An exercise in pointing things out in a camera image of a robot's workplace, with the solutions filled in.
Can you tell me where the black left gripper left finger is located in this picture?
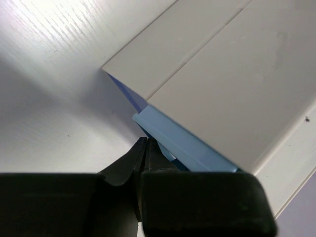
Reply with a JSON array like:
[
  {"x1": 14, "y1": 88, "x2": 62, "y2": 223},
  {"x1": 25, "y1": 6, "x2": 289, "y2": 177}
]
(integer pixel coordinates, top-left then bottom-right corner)
[{"x1": 0, "y1": 137, "x2": 147, "y2": 237}]

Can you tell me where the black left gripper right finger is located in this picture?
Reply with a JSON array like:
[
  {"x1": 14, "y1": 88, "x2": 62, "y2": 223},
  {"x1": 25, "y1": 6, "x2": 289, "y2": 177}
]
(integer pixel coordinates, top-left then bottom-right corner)
[{"x1": 140, "y1": 139, "x2": 277, "y2": 237}]

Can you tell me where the light blue drawer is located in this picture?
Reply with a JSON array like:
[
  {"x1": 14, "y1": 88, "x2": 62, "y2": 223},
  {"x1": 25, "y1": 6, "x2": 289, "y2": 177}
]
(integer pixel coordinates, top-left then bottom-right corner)
[{"x1": 133, "y1": 106, "x2": 238, "y2": 172}]

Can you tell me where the dark blue drawer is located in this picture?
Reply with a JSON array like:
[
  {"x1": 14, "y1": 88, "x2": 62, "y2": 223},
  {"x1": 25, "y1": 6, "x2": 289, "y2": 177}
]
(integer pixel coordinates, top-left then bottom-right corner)
[{"x1": 107, "y1": 73, "x2": 148, "y2": 113}]

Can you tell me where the white drawer cabinet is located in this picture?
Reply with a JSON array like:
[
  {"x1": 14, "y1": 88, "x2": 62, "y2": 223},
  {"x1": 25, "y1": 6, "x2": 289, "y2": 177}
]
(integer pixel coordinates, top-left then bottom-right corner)
[{"x1": 103, "y1": 0, "x2": 316, "y2": 216}]

